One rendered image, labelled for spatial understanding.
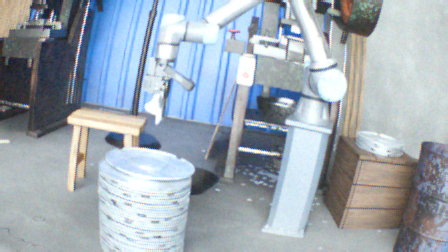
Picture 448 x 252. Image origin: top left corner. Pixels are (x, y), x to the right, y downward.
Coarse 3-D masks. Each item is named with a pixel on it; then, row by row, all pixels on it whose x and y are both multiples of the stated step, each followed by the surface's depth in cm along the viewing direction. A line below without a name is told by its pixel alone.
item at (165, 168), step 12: (108, 156) 131; (120, 156) 134; (132, 156) 137; (144, 156) 137; (156, 156) 142; (168, 156) 145; (120, 168) 120; (132, 168) 125; (144, 168) 127; (156, 168) 128; (168, 168) 132; (180, 168) 135; (192, 168) 137; (168, 180) 122
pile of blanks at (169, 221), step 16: (112, 192) 114; (128, 192) 112; (144, 192) 113; (160, 192) 114; (176, 192) 118; (112, 208) 115; (128, 208) 113; (144, 208) 113; (160, 208) 115; (176, 208) 119; (112, 224) 116; (128, 224) 114; (144, 224) 115; (160, 224) 116; (176, 224) 121; (112, 240) 118; (128, 240) 116; (144, 240) 116; (160, 240) 118; (176, 240) 123
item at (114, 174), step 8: (104, 160) 129; (104, 168) 121; (112, 168) 123; (112, 176) 116; (120, 176) 118; (128, 176) 119; (136, 176) 120; (128, 184) 112; (136, 184) 114; (144, 184) 116; (152, 184) 117; (160, 184) 119; (168, 184) 120; (176, 184) 122; (184, 184) 123
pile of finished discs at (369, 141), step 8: (360, 136) 182; (368, 136) 188; (376, 136) 188; (384, 136) 197; (360, 144) 181; (368, 144) 176; (376, 144) 177; (384, 144) 174; (392, 144) 177; (400, 144) 182; (376, 152) 173; (384, 152) 172; (392, 152) 172; (400, 152) 174
